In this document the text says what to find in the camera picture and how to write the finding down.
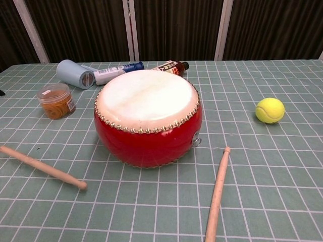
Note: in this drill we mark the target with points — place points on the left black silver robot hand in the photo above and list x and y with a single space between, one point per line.
2 92

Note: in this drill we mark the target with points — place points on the wooden drumstick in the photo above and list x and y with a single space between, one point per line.
218 191
38 164

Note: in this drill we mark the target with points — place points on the red drum white skin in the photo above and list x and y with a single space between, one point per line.
146 131

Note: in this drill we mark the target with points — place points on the clear jar of rubber bands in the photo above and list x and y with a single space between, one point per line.
56 102

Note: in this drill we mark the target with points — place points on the dark ribbed partition panel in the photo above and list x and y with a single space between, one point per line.
12 37
176 30
277 30
83 30

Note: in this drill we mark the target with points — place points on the light blue plastic mug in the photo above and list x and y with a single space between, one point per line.
70 73

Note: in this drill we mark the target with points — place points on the white bottle blue cap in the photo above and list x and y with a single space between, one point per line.
108 73

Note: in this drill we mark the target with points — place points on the dark sauce bottle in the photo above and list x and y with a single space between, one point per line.
176 68

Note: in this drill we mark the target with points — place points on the green white checked tablecloth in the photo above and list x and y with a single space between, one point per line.
252 164

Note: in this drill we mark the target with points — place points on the yellow tennis ball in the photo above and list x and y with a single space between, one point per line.
270 110

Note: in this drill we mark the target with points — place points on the white partition frame post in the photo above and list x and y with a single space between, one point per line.
31 30
223 30
131 30

